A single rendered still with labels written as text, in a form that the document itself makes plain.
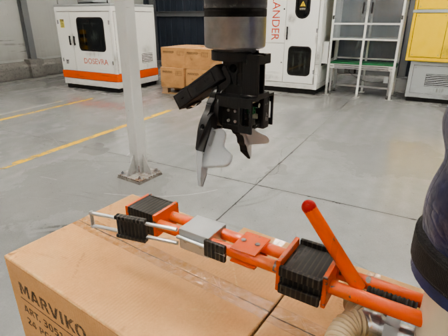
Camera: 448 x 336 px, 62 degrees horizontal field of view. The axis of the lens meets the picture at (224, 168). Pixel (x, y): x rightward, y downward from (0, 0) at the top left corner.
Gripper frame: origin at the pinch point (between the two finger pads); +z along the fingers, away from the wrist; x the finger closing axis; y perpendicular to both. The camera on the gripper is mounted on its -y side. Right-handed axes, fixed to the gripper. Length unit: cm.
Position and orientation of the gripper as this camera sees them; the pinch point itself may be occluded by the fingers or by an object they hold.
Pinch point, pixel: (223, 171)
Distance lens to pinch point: 63.6
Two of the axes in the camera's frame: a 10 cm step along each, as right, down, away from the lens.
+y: 8.3, 2.1, -5.1
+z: 0.0, 9.3, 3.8
